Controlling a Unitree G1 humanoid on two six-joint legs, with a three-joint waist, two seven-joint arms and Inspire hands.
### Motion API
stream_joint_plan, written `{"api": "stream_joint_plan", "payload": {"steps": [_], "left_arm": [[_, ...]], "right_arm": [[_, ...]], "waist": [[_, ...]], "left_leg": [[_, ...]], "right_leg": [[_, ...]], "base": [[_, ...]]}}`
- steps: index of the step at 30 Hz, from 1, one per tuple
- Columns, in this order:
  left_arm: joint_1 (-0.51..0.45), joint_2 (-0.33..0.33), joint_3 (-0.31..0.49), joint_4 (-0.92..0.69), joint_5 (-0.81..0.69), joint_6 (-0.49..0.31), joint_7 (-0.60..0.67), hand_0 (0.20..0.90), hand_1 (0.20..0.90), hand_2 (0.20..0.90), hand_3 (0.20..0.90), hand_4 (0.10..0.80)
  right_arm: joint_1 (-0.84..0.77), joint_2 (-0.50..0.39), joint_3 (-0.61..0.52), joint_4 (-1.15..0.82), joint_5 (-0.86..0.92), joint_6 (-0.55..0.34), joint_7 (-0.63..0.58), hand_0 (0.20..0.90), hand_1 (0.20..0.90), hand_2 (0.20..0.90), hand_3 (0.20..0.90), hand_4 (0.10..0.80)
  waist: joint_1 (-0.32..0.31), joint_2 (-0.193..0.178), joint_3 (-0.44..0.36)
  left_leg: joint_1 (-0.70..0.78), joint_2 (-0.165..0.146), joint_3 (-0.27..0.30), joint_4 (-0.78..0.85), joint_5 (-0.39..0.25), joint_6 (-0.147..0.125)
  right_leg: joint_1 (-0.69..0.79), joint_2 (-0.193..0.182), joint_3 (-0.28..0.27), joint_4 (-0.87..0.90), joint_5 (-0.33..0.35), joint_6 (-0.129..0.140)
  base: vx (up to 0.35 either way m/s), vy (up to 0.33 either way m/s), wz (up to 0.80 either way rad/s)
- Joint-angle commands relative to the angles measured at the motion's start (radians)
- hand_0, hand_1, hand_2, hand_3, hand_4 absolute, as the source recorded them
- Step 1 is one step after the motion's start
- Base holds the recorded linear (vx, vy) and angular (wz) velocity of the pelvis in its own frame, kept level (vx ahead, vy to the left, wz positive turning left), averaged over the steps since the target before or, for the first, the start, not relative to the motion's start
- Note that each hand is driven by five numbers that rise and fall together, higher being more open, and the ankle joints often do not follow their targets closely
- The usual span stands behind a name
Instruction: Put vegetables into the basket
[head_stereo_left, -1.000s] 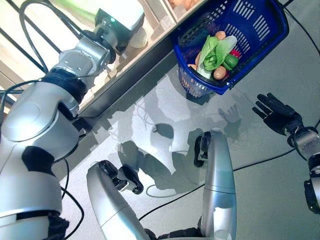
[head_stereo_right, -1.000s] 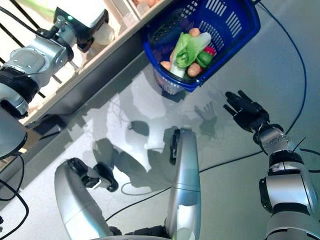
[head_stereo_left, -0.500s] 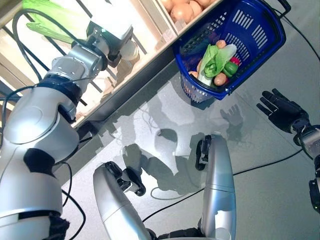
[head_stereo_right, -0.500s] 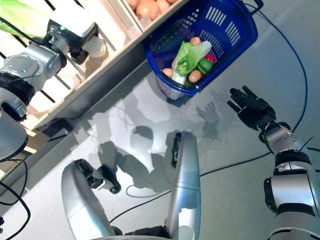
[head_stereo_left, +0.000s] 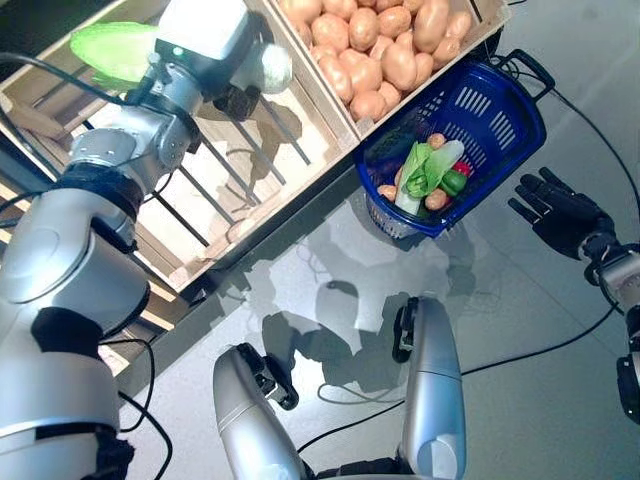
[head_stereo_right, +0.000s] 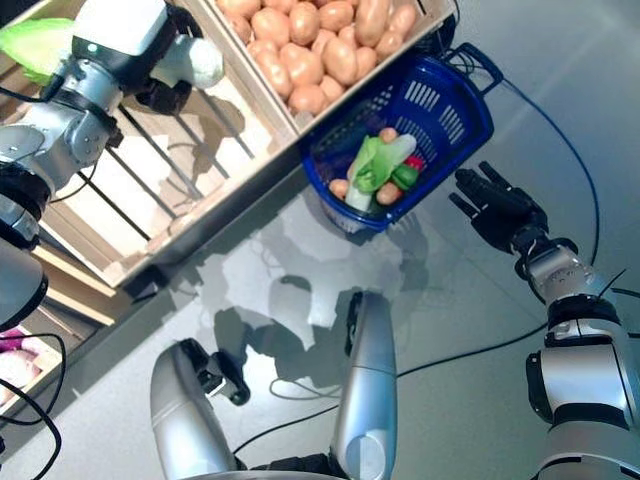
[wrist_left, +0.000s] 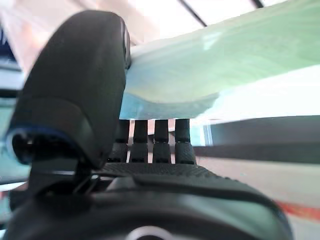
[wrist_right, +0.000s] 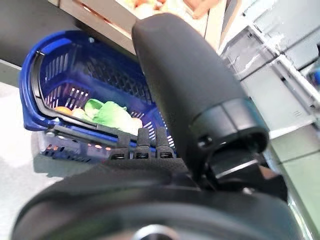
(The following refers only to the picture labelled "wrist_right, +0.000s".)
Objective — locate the blue plastic shopping basket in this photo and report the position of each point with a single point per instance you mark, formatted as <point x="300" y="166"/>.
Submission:
<point x="75" y="67"/>

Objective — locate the white low cabinet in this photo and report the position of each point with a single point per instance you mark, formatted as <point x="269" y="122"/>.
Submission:
<point x="275" y="87"/>

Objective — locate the wooden potato crate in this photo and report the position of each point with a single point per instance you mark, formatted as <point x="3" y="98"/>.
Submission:
<point x="107" y="25"/>

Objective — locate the large napa cabbage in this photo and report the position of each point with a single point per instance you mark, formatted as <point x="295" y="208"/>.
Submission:
<point x="112" y="117"/>

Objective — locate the small napa cabbage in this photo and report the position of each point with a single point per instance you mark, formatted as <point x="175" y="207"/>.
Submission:
<point x="92" y="106"/>

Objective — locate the wooden produce display shelf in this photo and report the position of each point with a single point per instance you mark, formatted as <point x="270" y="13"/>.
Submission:
<point x="215" y="25"/>

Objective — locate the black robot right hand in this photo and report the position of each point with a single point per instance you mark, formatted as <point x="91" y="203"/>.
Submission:
<point x="175" y="87"/>

